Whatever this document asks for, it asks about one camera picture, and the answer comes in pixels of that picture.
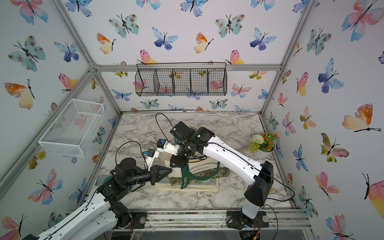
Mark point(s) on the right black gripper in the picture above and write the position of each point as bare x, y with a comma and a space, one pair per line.
176, 162

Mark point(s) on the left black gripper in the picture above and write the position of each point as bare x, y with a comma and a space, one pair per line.
154, 174

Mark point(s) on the starry night canvas tote bag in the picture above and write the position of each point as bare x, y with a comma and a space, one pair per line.
169, 188

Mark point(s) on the green handled canvas tote bag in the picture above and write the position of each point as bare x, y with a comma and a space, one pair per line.
202, 170

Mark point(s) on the blue handled canvas tote bag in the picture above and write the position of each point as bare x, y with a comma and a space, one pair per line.
177, 182

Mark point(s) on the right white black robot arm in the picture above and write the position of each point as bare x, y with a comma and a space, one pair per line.
259, 177

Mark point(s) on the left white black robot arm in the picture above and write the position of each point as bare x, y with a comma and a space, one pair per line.
103, 211

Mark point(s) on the green rubber glove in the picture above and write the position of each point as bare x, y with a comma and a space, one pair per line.
107, 179

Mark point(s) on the potted artificial flower plant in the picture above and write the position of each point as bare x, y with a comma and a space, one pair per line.
264, 144

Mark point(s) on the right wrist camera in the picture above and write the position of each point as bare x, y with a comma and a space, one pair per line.
164, 146

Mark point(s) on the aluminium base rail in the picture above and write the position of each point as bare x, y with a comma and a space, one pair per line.
219, 219

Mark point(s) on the black wire wall basket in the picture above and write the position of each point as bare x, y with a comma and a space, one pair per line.
181, 79

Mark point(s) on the white mesh wall basket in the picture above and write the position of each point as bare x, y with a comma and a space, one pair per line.
70, 132

